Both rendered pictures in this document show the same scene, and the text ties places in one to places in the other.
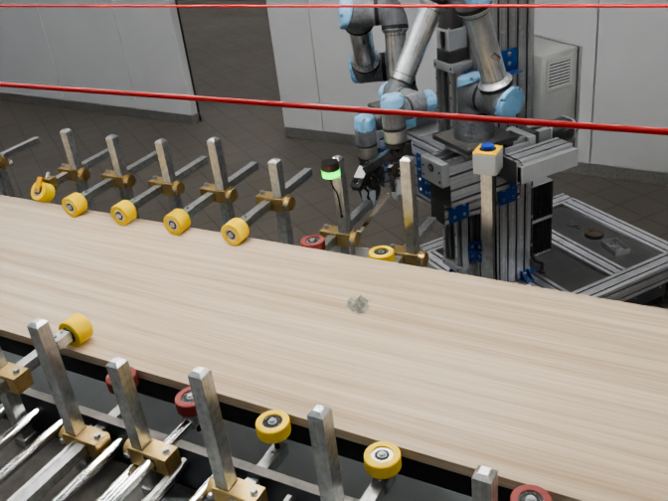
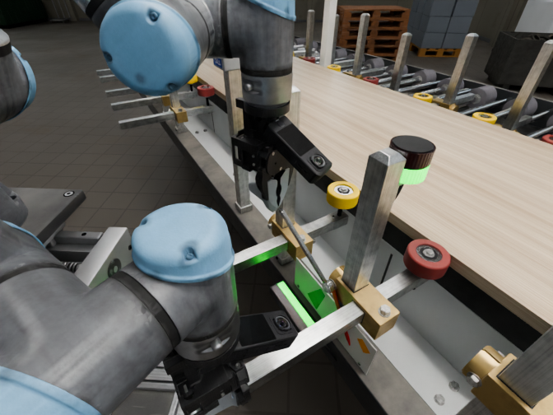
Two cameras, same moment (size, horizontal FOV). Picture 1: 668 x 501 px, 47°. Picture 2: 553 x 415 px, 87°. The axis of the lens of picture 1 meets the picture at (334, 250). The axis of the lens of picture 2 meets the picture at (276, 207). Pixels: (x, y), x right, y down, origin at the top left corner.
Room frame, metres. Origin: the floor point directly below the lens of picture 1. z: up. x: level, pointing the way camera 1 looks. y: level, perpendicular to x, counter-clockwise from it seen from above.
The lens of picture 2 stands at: (2.70, -0.02, 1.33)
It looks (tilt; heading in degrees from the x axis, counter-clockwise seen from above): 38 degrees down; 207
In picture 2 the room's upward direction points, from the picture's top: straight up
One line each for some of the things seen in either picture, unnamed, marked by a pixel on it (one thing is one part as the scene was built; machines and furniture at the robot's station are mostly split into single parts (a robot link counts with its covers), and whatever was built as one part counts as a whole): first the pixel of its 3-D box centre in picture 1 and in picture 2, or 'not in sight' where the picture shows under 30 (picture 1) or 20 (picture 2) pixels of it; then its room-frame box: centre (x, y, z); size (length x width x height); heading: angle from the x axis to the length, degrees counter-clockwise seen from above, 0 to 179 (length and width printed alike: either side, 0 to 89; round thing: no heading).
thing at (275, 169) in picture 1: (283, 221); (484, 412); (2.45, 0.16, 0.87); 0.04 x 0.04 x 0.48; 58
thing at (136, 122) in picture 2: not in sight; (169, 116); (1.72, -1.10, 0.80); 0.44 x 0.03 x 0.04; 148
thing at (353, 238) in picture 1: (340, 237); (361, 297); (2.33, -0.03, 0.84); 0.14 x 0.06 x 0.05; 58
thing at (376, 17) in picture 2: not in sight; (369, 34); (-3.90, -1.41, 0.43); 1.21 x 0.85 x 0.86; 115
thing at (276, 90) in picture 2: (395, 134); (265, 87); (2.30, -0.24, 1.20); 0.08 x 0.08 x 0.05
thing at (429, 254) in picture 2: (314, 253); (420, 270); (2.21, 0.07, 0.85); 0.08 x 0.08 x 0.11
